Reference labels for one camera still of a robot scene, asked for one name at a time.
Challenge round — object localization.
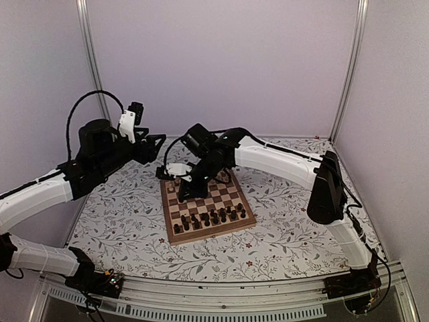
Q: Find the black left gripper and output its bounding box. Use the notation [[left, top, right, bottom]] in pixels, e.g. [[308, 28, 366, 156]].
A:
[[96, 127, 166, 178]]

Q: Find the dark chess piece eleventh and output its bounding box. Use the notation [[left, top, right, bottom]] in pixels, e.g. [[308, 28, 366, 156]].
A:
[[211, 215, 219, 225]]

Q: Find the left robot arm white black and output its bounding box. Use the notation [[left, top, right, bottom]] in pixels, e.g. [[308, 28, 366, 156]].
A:
[[1, 119, 166, 291]]

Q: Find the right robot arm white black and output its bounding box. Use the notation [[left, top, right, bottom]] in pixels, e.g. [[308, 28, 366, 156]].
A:
[[166, 123, 381, 295]]

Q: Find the row of white chess pieces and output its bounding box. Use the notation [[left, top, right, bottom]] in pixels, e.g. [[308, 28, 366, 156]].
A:
[[166, 170, 232, 193]]

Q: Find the wooden chess board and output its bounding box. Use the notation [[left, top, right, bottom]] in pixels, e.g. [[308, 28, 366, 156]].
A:
[[160, 170, 256, 246]]

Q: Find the floral patterned table mat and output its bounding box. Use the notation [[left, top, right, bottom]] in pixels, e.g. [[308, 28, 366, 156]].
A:
[[68, 162, 348, 282]]

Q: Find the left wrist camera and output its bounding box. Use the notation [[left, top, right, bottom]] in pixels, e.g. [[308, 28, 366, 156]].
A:
[[118, 101, 144, 144]]

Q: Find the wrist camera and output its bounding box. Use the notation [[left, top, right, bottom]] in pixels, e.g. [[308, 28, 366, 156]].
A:
[[156, 163, 192, 180], [118, 101, 144, 144]]

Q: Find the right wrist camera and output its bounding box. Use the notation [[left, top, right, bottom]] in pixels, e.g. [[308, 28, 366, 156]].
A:
[[156, 163, 192, 180]]

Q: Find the black looped cable left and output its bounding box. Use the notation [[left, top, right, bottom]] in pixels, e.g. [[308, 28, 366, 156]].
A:
[[65, 90, 127, 162]]

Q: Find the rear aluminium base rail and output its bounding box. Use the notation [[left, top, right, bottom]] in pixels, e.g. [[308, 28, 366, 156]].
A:
[[167, 134, 330, 140]]

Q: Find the right aluminium frame post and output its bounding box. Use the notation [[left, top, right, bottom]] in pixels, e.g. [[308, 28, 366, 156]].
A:
[[329, 0, 369, 144]]

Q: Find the aluminium frame post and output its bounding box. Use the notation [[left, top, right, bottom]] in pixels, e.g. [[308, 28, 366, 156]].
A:
[[75, 0, 111, 121], [329, 0, 369, 144]]

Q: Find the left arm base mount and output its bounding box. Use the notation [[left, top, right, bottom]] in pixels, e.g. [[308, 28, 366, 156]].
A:
[[65, 269, 125, 299]]

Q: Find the front aluminium slotted rail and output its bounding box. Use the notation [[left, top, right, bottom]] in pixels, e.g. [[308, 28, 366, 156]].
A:
[[29, 261, 421, 321]]

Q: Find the left aluminium frame post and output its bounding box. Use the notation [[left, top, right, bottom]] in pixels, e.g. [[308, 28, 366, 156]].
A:
[[75, 0, 111, 121]]

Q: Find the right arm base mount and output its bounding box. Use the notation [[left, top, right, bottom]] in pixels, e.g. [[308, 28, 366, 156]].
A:
[[322, 268, 381, 315]]

